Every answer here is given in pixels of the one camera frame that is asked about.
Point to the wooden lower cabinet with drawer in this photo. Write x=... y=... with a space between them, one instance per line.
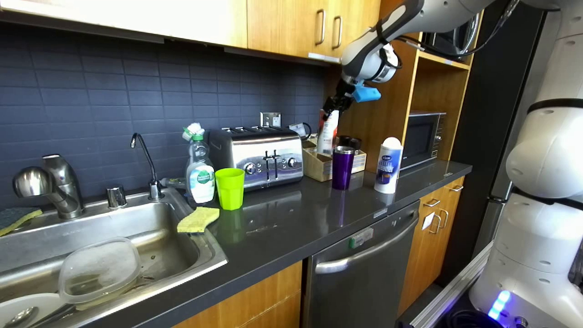
x=429 y=249

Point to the white and red can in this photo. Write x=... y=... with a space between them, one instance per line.
x=328 y=138

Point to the chrome soap dispenser knob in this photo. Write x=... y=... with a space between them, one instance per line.
x=115 y=198

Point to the wall power outlet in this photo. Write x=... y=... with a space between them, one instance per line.
x=270 y=120

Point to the black microwave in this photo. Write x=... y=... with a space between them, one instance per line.
x=419 y=142

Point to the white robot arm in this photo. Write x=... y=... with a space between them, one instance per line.
x=547 y=244

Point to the large chrome faucet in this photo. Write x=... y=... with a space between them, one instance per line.
x=61 y=183

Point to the stainless steel sink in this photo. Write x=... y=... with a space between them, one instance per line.
x=164 y=256

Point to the thin gooseneck faucet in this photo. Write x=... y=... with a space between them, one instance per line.
x=153 y=183

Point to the clear plastic container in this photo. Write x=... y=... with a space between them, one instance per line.
x=97 y=271

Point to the green plastic cup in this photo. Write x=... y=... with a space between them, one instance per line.
x=230 y=191

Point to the stainless steel toaster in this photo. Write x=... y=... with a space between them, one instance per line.
x=255 y=158

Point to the wooden compartment box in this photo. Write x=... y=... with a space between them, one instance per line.
x=316 y=167

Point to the wooden upper cabinets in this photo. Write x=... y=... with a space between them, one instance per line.
x=274 y=25

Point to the white wipes canister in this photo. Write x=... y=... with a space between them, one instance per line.
x=388 y=167

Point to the green and yellow scrub sponge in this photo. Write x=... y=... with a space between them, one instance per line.
x=17 y=220

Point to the clear dish soap bottle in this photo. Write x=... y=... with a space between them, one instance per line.
x=199 y=180

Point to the purple steel tumbler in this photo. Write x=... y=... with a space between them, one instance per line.
x=343 y=169

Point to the white plate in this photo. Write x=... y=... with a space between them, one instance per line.
x=33 y=304

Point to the stainless steel dishwasher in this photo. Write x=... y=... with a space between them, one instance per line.
x=365 y=275

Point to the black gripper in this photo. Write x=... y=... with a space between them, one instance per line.
x=343 y=96

